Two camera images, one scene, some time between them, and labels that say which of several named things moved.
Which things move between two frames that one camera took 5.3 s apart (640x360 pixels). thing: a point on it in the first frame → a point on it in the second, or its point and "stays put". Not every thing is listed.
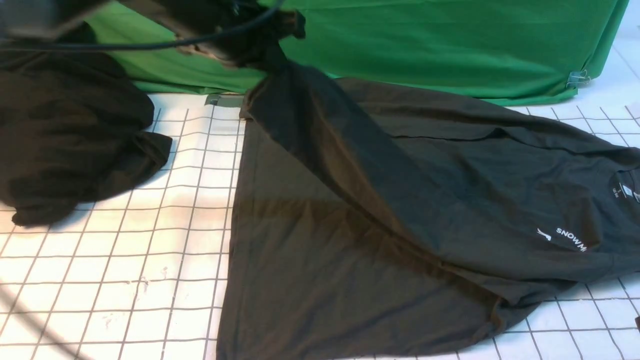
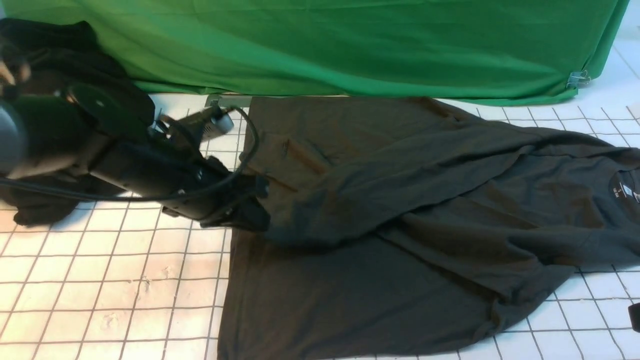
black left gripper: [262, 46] → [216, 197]
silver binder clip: [576, 78] stays put
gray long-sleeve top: [372, 222] stays put
